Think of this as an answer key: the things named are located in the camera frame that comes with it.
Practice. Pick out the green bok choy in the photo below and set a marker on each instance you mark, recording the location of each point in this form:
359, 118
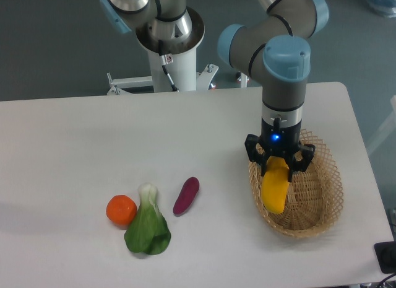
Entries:
148, 233

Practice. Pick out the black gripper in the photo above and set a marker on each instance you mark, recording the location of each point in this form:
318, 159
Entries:
283, 143

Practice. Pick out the woven wicker basket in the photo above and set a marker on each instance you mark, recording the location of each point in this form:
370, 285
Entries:
314, 199

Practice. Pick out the black device at table edge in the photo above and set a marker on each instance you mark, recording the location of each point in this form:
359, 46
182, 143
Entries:
385, 253

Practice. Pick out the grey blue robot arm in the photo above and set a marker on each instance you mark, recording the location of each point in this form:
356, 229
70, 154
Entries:
274, 53

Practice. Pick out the orange tangerine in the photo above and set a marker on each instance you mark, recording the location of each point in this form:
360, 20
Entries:
121, 210

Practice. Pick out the purple sweet potato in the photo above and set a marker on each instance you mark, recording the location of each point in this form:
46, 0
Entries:
186, 196

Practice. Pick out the blue object top right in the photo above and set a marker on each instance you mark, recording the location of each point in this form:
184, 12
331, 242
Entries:
385, 8

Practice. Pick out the yellow mango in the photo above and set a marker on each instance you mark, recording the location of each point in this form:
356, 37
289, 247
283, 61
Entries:
275, 185

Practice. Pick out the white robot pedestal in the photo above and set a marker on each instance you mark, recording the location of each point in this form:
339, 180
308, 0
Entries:
171, 49

